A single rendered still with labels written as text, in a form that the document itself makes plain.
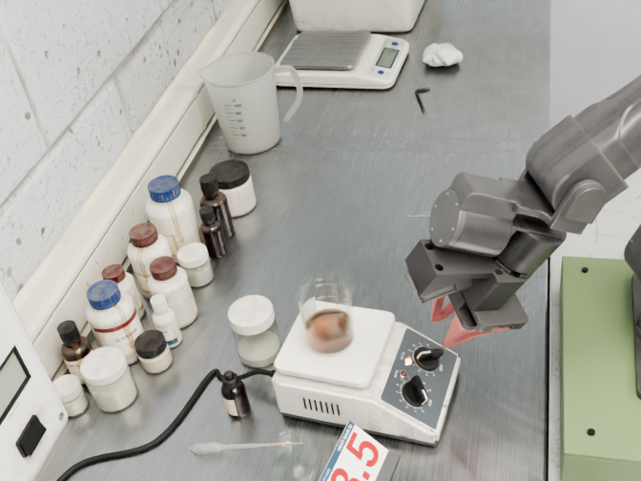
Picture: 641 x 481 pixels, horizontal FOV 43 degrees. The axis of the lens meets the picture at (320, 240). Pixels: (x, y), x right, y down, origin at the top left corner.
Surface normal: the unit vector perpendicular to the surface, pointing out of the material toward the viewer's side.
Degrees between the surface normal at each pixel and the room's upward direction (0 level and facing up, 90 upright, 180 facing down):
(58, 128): 90
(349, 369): 0
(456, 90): 0
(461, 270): 31
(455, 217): 62
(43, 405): 90
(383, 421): 90
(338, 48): 0
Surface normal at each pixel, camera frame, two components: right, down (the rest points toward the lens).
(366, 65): 0.06, -0.75
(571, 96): -0.22, 0.63
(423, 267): -0.88, 0.00
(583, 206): 0.18, 0.62
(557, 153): -0.65, -0.51
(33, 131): 0.97, 0.04
